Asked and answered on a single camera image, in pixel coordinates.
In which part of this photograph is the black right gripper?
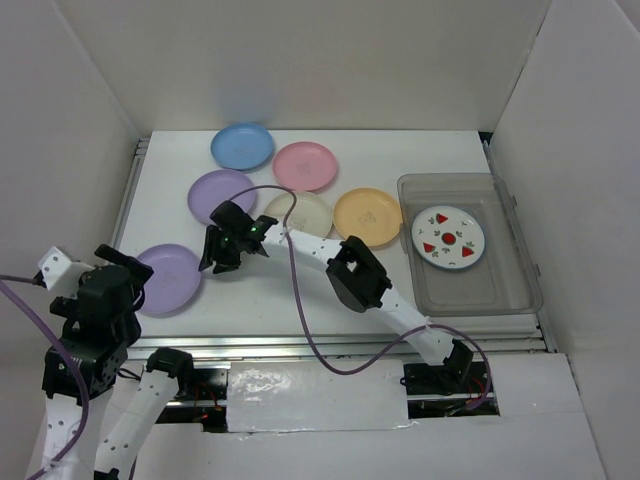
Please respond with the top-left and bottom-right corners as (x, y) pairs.
(199, 225), (243, 274)

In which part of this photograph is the lilac plastic plate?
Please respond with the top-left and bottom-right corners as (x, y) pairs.
(187, 169), (257, 225)
(137, 244), (202, 315)

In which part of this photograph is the white watermelon pattern plate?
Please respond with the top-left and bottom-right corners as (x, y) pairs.
(410, 206), (487, 271)

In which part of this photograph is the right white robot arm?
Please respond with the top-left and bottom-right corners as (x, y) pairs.
(199, 200), (473, 392)

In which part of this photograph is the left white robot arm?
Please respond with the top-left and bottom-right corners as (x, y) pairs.
(34, 244), (198, 479)

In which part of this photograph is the clear plastic bin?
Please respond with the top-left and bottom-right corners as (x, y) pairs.
(397, 173), (543, 317)

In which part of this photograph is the cream plastic plate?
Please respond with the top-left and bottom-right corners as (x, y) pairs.
(264, 192), (333, 238)

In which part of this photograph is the blue plastic plate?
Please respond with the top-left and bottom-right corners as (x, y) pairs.
(210, 123), (275, 171)

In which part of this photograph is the pink plastic plate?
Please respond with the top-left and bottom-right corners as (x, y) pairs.
(272, 141), (338, 191)

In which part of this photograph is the white foam cover panel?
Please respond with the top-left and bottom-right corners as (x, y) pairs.
(226, 359), (409, 433)

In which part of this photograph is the orange plastic plate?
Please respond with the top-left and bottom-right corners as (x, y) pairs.
(333, 187), (402, 247)

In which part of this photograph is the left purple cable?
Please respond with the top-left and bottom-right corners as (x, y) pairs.
(0, 274), (141, 480)

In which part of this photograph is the purple cable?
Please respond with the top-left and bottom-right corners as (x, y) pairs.
(227, 184), (494, 409)
(0, 274), (141, 480)

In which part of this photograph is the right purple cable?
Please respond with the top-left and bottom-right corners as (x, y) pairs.
(227, 184), (494, 409)

